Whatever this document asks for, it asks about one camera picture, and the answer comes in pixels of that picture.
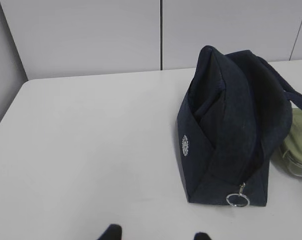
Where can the dark navy lunch bag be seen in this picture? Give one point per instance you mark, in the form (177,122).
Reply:
(236,112)

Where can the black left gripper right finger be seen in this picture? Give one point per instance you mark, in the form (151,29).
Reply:
(201,236)

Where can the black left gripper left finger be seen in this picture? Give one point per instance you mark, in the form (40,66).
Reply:
(113,232)

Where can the green lid glass container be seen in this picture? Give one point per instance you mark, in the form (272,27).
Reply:
(291,147)

